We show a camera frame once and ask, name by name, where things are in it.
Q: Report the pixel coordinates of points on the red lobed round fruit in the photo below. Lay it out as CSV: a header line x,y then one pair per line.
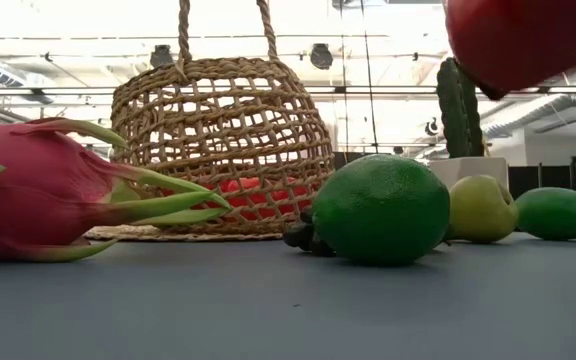
x,y
238,187

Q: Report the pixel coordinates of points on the yellow-green pear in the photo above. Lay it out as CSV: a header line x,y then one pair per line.
x,y
480,210

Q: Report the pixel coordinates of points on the pink dragon fruit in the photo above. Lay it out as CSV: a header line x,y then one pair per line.
x,y
33,190

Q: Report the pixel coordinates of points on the red bell pepper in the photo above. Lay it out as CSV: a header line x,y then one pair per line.
x,y
528,40

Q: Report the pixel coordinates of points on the dark purple grape bunch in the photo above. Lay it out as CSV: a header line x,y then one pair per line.
x,y
299,235

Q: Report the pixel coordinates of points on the large green lime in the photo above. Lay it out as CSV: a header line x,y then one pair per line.
x,y
380,210

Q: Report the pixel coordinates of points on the thin black vertical pole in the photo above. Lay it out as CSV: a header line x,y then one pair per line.
x,y
344,75

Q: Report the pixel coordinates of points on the black round ceiling fixture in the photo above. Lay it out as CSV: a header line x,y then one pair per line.
x,y
431,127
321,56
160,54

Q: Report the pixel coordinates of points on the green cactus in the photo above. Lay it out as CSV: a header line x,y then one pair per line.
x,y
455,120

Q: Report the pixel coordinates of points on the dark office partition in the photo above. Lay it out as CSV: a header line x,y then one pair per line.
x,y
538,177

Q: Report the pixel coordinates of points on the long horizontal ceiling rail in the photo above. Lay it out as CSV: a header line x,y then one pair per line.
x,y
393,90

